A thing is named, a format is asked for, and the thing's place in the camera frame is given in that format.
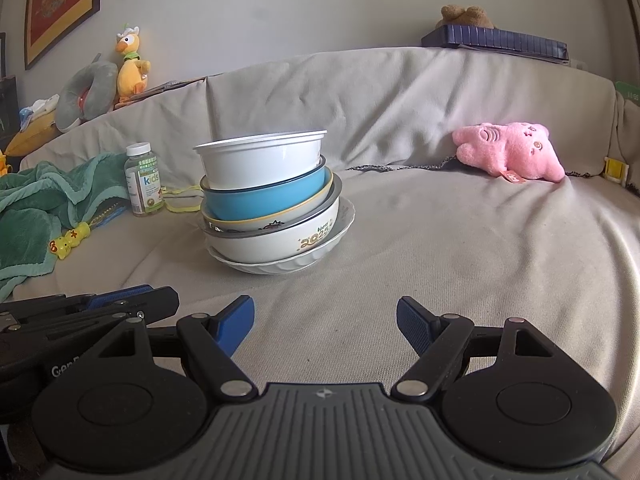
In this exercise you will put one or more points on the blue bowl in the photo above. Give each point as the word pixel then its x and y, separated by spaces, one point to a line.
pixel 260 205

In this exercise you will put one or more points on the green blanket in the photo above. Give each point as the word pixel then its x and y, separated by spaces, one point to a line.
pixel 35 210

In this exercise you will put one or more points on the pink plush toy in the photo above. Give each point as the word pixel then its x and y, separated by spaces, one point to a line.
pixel 510 150

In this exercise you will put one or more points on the green card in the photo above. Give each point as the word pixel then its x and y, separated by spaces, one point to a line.
pixel 630 91

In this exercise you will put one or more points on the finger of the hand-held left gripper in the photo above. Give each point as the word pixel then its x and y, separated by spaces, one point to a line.
pixel 155 302
pixel 120 295

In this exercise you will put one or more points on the dark blue box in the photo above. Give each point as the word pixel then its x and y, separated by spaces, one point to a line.
pixel 500 42

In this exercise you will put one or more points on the large printed white bowl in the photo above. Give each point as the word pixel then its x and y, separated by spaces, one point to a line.
pixel 265 250

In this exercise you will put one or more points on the yellow plastic clip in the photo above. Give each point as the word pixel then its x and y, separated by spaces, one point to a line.
pixel 614 170

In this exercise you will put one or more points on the white and blue cloth bundle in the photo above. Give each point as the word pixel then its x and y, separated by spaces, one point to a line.
pixel 40 110

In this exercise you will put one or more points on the grey neck pillow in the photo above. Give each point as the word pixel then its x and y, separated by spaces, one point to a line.
pixel 100 80

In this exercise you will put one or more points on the floral white plate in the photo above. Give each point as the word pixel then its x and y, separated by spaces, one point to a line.
pixel 345 225

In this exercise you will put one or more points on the stainless steel bowl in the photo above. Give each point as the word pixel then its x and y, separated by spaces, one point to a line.
pixel 240 234

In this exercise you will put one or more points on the clear supplement bottle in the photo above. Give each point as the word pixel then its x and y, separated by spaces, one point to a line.
pixel 145 185

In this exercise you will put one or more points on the brown teddy bear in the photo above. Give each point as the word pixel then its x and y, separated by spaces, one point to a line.
pixel 465 15

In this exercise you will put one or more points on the colourful flat books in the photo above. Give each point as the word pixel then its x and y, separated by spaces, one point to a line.
pixel 160 87

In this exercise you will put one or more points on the yellow-rimmed white bowl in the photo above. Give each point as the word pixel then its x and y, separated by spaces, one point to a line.
pixel 235 223

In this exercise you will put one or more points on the small yellow toy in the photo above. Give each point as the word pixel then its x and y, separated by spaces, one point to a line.
pixel 65 245

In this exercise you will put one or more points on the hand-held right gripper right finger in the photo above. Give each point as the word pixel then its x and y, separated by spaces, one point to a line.
pixel 415 322

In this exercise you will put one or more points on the mustard yellow cushion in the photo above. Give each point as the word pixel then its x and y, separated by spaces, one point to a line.
pixel 32 140

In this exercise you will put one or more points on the red framed picture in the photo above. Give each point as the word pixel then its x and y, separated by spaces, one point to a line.
pixel 60 10

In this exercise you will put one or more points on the white plastic bowl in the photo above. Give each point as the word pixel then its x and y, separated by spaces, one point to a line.
pixel 260 165

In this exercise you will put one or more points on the white armrest cloth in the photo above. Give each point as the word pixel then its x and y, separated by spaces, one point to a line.
pixel 631 145

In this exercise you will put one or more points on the yellow duck plush toy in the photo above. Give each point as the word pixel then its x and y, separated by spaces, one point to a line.
pixel 131 72

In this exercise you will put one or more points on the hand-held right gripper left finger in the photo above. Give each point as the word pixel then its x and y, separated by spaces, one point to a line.
pixel 235 320

